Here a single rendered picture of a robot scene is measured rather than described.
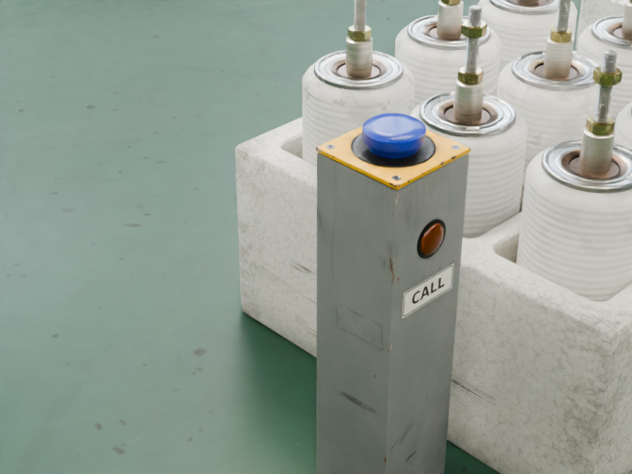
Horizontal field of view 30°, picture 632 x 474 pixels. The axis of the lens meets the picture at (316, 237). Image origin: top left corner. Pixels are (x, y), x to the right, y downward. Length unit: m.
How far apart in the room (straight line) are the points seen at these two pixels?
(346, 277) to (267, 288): 0.32
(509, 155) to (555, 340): 0.15
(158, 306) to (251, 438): 0.21
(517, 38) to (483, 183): 0.26
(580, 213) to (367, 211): 0.18
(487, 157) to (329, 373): 0.21
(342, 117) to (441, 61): 0.12
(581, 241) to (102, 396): 0.44
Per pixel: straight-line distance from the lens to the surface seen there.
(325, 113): 0.98
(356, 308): 0.78
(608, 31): 1.11
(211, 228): 1.27
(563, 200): 0.84
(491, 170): 0.91
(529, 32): 1.14
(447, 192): 0.75
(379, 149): 0.73
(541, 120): 0.99
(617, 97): 1.09
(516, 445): 0.94
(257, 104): 1.53
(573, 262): 0.87
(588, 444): 0.89
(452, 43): 1.06
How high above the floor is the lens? 0.66
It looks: 32 degrees down
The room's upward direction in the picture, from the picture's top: straight up
